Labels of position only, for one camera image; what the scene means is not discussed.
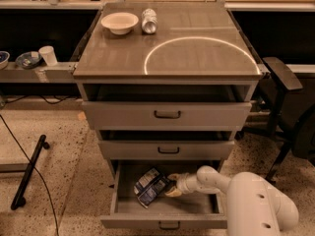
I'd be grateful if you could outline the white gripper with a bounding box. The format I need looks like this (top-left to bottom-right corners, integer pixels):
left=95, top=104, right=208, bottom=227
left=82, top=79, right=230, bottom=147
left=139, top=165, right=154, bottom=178
left=165, top=173, right=198, bottom=198

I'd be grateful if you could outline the blue chip bag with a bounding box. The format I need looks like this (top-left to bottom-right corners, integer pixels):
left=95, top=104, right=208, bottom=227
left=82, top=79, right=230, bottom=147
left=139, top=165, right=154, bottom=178
left=134, top=167, right=171, bottom=207

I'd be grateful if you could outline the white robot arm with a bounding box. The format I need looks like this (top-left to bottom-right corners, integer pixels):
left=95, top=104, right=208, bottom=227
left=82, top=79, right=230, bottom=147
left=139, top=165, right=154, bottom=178
left=165, top=166, right=299, bottom=236

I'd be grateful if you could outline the bottom grey drawer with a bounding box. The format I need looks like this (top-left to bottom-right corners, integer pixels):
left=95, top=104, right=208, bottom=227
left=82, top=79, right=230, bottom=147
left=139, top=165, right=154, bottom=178
left=101, top=160, right=227, bottom=230

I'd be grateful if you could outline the grey drawer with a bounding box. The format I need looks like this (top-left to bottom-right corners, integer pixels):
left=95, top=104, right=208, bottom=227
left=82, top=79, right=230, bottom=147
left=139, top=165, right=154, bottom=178
left=83, top=101, right=251, bottom=131
left=98, top=141, right=234, bottom=160
left=101, top=160, right=227, bottom=230

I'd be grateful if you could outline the middle grey drawer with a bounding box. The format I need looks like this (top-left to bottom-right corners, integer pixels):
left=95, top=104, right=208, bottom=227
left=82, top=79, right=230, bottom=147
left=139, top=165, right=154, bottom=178
left=98, top=141, right=234, bottom=160

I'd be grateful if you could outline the top grey drawer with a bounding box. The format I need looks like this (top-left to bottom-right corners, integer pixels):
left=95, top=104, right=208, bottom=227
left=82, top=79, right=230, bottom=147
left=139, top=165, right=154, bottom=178
left=83, top=101, right=251, bottom=131

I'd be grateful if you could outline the grey drawer cabinet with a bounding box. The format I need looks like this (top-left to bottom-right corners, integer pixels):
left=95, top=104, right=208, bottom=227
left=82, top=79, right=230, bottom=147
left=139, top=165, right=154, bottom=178
left=72, top=1, right=264, bottom=182

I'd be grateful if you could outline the white bowl on counter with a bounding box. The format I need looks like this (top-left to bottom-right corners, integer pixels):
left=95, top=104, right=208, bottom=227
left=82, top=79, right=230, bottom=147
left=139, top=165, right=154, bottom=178
left=100, top=12, right=139, bottom=35

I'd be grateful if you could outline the black office chair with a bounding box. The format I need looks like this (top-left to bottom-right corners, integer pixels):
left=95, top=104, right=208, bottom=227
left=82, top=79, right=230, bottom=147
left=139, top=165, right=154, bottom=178
left=242, top=56, right=315, bottom=182

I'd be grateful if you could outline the black floor bar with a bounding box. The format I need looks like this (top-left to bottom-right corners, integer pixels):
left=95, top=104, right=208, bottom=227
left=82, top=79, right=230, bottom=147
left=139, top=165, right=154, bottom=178
left=11, top=135, right=50, bottom=210

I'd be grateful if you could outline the silver soda can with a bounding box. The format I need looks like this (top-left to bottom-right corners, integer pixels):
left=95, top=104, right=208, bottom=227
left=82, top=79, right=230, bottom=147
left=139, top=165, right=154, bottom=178
left=142, top=8, right=158, bottom=34

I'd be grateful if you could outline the white paper cup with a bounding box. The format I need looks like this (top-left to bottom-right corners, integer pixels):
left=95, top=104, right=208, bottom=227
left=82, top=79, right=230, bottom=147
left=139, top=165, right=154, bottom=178
left=38, top=45, right=58, bottom=66

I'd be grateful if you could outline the blue bowl with items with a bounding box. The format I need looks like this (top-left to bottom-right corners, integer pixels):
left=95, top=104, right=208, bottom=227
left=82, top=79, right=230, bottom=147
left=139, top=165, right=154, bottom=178
left=16, top=51, right=42, bottom=69

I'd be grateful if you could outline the blue bowl at edge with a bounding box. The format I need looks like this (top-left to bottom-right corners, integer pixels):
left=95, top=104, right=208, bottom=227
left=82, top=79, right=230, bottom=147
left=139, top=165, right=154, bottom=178
left=0, top=51, right=10, bottom=70

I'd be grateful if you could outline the grey side shelf rail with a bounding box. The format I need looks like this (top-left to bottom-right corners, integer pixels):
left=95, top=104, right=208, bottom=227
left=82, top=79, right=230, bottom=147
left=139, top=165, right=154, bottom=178
left=0, top=62, right=77, bottom=84

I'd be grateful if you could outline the black floor cable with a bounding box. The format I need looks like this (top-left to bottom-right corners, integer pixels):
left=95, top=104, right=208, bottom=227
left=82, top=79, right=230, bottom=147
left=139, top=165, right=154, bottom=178
left=0, top=113, right=60, bottom=236

